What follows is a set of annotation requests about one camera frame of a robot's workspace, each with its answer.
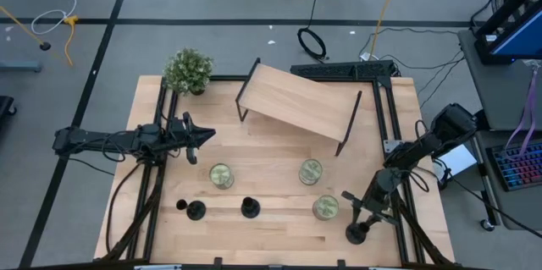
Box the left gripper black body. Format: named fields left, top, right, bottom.
left=167, top=117, right=193, bottom=153

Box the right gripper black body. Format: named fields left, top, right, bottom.
left=359, top=185, right=393, bottom=220

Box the black candle stick holder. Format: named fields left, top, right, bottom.
left=175, top=198, right=207, bottom=222
left=241, top=196, right=262, bottom=219
left=345, top=221, right=370, bottom=245

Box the ribbed metal candle tin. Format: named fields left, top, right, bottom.
left=312, top=194, right=340, bottom=222
left=298, top=158, right=324, bottom=186
left=208, top=163, right=235, bottom=190

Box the green potted artificial plant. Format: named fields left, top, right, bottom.
left=163, top=47, right=215, bottom=96

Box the white box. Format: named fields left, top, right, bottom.
left=431, top=142, right=478, bottom=178

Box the wooden shelf with black legs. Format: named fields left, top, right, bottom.
left=235, top=57, right=363, bottom=157

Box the black perforated plate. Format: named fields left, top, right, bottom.
left=290, top=60, right=399, bottom=80

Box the backlit rainbow keyboard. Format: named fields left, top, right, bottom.
left=485, top=141, right=542, bottom=193

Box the grey desk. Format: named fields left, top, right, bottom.
left=456, top=28, right=542, bottom=232

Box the grey table foot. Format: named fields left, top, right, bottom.
left=0, top=60, right=42, bottom=74

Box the black wheeled base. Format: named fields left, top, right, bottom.
left=0, top=95, right=18, bottom=118

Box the purple ribbon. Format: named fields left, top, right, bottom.
left=502, top=63, right=542, bottom=157

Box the black computer monitor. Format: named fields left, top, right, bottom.
left=473, top=0, right=542, bottom=66

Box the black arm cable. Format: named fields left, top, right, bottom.
left=104, top=160, right=145, bottom=258

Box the black coiled cable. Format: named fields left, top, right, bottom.
left=296, top=0, right=328, bottom=62

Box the black thin floor cable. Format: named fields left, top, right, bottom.
left=358, top=26, right=467, bottom=110

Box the yellow cable with plug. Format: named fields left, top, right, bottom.
left=63, top=14, right=80, bottom=67

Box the yellow cord with black end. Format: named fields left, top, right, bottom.
left=0, top=5, right=53, bottom=52

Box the white floor cable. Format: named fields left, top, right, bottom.
left=30, top=0, right=79, bottom=36

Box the long yellow cable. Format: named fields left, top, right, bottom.
left=368, top=0, right=403, bottom=62

